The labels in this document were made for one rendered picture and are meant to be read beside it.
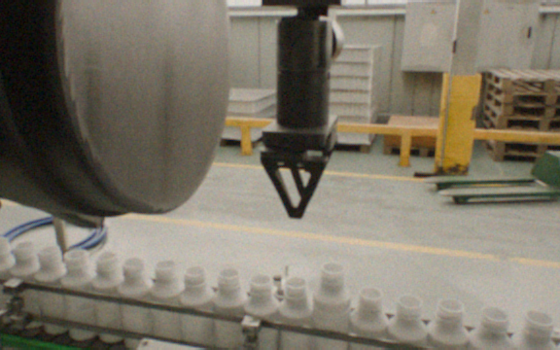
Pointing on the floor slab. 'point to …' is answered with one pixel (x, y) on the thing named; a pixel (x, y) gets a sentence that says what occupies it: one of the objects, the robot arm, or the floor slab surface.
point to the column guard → (458, 123)
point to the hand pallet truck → (554, 183)
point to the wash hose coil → (51, 223)
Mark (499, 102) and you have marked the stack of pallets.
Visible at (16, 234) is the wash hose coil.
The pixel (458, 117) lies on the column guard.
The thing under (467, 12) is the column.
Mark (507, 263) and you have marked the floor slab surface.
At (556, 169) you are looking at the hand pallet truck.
